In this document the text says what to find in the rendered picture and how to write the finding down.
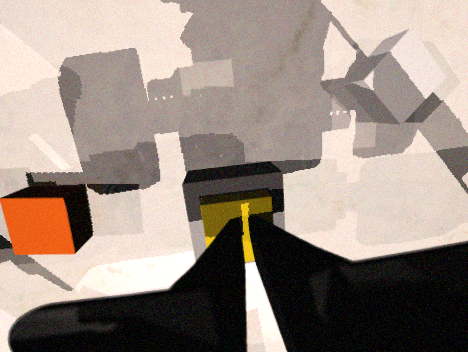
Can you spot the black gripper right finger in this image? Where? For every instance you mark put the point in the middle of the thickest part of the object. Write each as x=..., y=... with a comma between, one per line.
x=323, y=302

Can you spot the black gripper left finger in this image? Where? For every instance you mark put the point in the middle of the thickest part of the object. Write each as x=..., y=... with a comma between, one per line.
x=205, y=310

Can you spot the orange block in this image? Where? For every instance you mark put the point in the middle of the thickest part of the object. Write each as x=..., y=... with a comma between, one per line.
x=47, y=220

